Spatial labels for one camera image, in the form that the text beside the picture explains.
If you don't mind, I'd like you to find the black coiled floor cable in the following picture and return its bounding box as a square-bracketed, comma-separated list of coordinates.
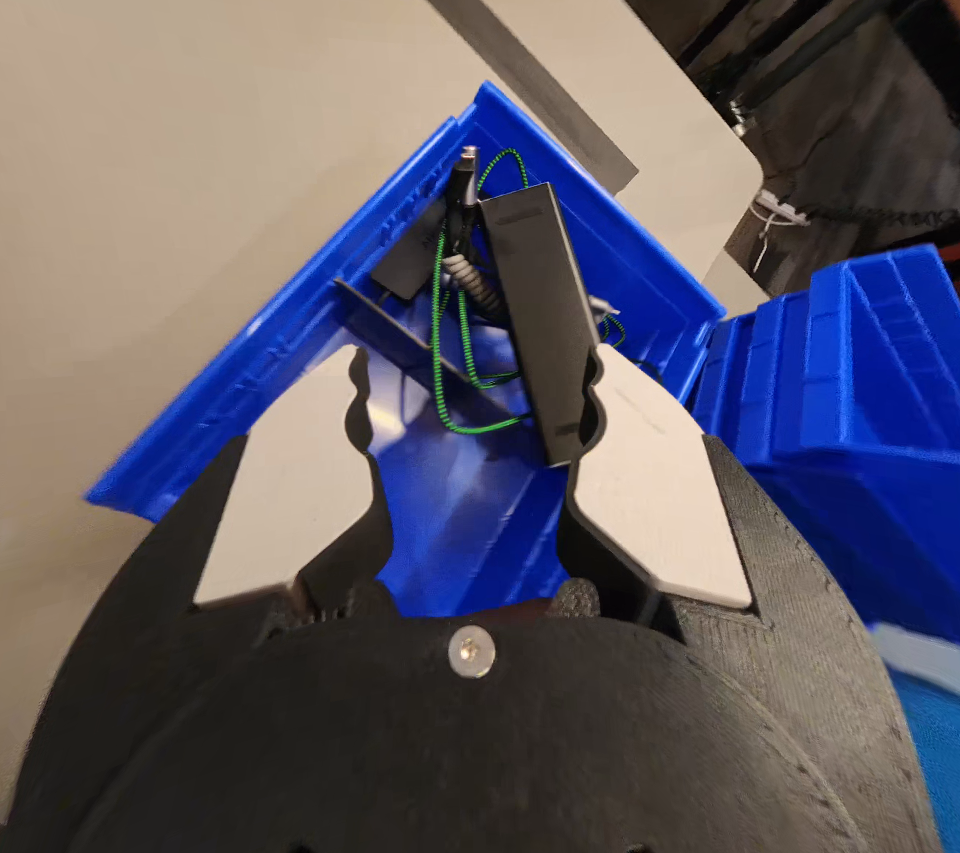
[795, 200, 960, 235]

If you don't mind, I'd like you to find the green black braided cable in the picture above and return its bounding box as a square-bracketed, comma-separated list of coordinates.
[429, 147, 648, 436]

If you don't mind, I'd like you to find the black bin divider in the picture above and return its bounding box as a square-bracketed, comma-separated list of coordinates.
[333, 277, 535, 421]

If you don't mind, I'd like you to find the blue plastic storage bin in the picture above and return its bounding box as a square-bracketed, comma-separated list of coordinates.
[688, 243, 960, 646]
[84, 80, 728, 619]

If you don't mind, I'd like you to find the black multi-port hub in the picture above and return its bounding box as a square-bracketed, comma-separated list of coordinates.
[478, 181, 603, 469]

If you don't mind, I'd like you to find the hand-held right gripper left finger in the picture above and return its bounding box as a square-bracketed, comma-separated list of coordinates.
[192, 343, 396, 607]

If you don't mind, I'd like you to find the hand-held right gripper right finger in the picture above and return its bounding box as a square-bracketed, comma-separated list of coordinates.
[558, 345, 753, 610]

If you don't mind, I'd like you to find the small black adapter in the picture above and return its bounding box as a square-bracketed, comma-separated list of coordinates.
[370, 199, 449, 301]

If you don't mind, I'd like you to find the dark coiled cable with plug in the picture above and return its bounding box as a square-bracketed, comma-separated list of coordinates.
[438, 145, 505, 323]

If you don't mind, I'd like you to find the white power strip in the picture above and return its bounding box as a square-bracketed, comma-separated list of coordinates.
[750, 188, 813, 273]

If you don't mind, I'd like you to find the light blue object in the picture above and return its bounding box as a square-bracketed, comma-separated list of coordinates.
[868, 622, 960, 832]

